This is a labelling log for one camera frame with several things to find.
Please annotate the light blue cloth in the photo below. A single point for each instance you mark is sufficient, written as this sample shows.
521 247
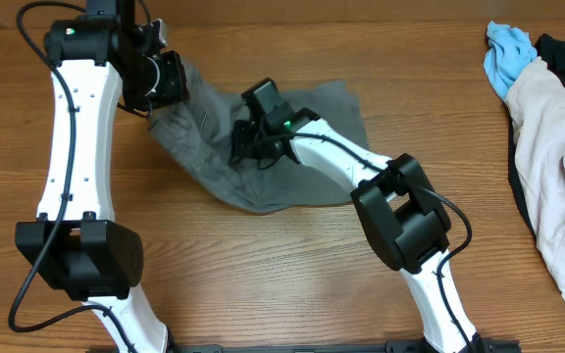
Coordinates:
510 50

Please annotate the grey shorts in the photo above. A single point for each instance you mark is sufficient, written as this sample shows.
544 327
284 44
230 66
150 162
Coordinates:
197 133

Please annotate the black garment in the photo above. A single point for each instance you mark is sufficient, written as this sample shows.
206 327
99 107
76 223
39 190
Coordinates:
553 52

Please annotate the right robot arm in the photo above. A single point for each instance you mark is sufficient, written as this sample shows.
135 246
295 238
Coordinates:
404 219

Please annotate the pale pink garment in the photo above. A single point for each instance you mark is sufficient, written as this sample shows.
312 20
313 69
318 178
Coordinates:
536 103

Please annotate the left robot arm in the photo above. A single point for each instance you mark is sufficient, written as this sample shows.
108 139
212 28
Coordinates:
101 62

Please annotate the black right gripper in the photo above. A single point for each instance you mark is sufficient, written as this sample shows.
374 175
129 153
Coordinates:
239 147

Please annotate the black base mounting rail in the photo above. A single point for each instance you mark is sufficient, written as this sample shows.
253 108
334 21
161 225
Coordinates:
485 345

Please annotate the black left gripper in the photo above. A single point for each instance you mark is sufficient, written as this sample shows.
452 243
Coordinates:
177 88

